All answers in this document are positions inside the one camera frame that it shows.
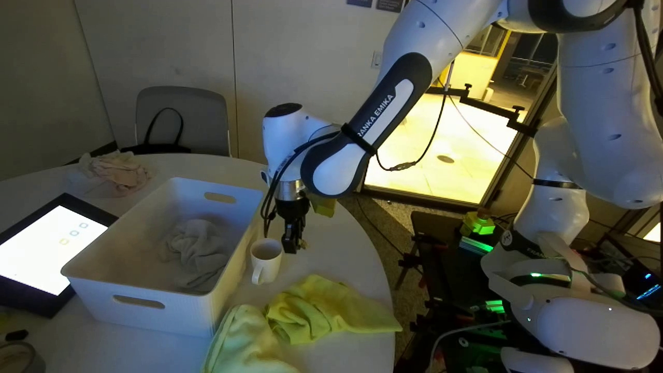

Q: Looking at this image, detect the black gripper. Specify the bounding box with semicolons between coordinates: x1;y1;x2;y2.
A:
275;198;314;256

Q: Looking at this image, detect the yellow towel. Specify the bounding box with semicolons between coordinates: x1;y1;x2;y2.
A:
266;271;405;348

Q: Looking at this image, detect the white towel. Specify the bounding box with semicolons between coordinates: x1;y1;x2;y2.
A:
154;215;241;297

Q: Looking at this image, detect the white plastic basket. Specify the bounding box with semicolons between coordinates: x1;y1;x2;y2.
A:
61;177;267;341

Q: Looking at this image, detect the white paper cup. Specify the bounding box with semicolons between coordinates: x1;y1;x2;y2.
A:
246;237;287;288

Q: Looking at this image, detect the grey chair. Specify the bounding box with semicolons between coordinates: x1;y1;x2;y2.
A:
132;85;232;158

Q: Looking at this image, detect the pink cloth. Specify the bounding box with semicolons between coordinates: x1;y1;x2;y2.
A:
76;152;154;201

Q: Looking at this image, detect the glass door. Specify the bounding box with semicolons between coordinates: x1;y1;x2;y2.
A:
361;19;576;214

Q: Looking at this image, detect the tablet with lit screen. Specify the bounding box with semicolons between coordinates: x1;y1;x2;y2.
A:
0;194;121;321

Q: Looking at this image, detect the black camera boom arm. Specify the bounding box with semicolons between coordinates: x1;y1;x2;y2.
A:
447;82;546;139

